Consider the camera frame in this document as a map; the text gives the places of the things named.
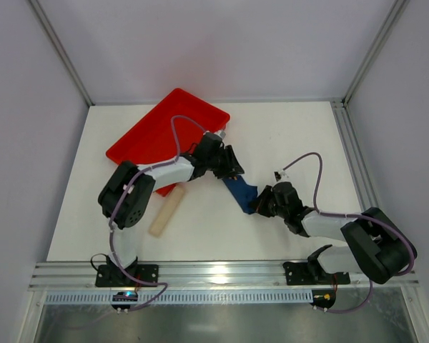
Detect dark blue paper napkin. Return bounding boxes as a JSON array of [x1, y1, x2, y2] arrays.
[[222, 175, 258, 214]]

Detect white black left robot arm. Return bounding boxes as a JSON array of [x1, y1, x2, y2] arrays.
[[98, 131, 244, 269]]

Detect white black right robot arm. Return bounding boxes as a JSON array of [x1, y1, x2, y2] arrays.
[[248, 182, 418, 284]]

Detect red plastic tray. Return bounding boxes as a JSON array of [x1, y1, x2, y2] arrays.
[[105, 88, 231, 197]]

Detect right black controller board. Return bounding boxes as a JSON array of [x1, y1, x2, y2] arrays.
[[310, 289, 336, 309]]

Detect black controller board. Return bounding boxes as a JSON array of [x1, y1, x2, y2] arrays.
[[310, 289, 336, 309], [112, 291, 138, 312]]

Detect left black controller board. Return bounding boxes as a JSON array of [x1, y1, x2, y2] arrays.
[[112, 291, 138, 312]]

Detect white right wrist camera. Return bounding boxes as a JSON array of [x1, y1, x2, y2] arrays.
[[274, 169, 289, 182]]

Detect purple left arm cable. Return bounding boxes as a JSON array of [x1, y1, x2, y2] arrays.
[[107, 116, 215, 315]]

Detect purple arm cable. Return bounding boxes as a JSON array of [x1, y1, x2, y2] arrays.
[[281, 152, 418, 314], [107, 116, 215, 315]]

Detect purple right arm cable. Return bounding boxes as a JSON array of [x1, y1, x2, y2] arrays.
[[281, 152, 418, 314]]

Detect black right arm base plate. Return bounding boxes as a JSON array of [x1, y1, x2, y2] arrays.
[[282, 262, 350, 286]]

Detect aluminium right side rail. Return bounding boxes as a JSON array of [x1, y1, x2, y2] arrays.
[[330, 99, 378, 209]]

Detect aluminium rail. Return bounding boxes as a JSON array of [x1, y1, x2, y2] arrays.
[[27, 259, 420, 292], [330, 99, 378, 209]]

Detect white slotted cable duct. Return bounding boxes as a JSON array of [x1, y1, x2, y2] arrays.
[[45, 289, 312, 305]]

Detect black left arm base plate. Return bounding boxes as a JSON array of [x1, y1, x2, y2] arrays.
[[94, 264, 159, 288]]

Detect aluminium front rail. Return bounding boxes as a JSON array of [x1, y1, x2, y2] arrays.
[[27, 259, 420, 292]]

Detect aluminium right corner post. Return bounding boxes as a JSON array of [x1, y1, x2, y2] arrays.
[[342, 0, 410, 106]]

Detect aluminium corner post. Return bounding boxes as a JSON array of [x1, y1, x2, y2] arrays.
[[27, 0, 94, 106], [342, 0, 410, 106]]

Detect aluminium left corner post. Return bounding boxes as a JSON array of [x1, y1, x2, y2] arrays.
[[27, 0, 94, 106]]

